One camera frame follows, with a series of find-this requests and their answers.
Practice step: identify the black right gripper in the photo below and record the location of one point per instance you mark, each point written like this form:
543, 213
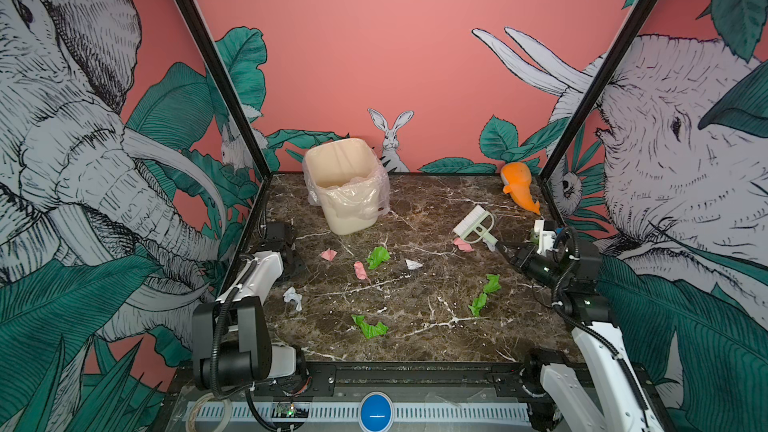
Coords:
528, 256

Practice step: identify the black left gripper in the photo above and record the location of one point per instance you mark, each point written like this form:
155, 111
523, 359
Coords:
293, 259

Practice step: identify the pale green hand brush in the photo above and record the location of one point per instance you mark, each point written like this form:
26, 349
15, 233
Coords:
476, 226

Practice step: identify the cream plastic trash bin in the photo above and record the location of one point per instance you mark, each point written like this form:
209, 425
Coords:
348, 182

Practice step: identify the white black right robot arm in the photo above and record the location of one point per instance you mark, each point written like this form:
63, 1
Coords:
620, 401

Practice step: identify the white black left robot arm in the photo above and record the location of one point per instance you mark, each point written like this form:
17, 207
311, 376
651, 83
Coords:
231, 346

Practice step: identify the green paper scrap right upper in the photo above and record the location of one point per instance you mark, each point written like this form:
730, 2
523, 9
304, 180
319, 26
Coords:
492, 285

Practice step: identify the green paper scrap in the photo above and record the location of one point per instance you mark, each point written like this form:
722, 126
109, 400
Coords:
492, 285
378, 256
369, 331
478, 304

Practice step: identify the pink paper scrap right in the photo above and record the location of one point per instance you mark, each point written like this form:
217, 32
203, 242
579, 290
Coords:
462, 245

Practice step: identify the pink paper scrap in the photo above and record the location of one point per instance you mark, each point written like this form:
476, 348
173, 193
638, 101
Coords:
462, 245
360, 271
329, 255

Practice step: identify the pink paper scrap left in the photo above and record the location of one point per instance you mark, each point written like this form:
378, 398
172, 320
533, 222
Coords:
329, 255

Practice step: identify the green paper scrap right lower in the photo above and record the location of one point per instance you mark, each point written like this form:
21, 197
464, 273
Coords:
478, 304

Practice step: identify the white crumpled paper scrap left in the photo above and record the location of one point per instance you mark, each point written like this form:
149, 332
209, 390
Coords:
291, 296

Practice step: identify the orange carrot plush toy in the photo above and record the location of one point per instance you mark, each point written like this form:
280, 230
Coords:
517, 180

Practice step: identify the pink paper scrap centre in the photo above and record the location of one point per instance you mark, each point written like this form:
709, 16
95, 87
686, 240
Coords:
360, 271

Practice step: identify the white paper scrap centre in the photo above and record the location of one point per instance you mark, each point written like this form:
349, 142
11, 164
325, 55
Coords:
413, 265

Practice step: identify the green paper scrap centre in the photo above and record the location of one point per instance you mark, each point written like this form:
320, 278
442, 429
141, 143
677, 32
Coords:
378, 256

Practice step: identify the green paper scrap front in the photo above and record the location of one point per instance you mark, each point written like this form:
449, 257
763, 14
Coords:
369, 331

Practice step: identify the blue round button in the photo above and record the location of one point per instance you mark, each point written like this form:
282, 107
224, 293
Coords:
376, 413

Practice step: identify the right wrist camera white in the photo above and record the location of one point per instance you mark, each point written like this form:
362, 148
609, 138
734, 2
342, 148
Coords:
544, 235

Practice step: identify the black front mounting rail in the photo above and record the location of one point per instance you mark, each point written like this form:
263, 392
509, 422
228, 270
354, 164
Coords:
503, 378

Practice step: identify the white slotted cable duct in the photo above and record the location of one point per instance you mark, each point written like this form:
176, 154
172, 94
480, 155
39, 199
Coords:
403, 412

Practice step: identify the left black frame post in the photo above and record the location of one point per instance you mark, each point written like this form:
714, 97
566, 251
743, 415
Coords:
207, 48

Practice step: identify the black frame post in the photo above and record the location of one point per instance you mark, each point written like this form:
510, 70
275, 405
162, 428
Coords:
207, 48
635, 20

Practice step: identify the right black frame post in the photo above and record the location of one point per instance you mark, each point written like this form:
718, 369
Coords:
635, 20

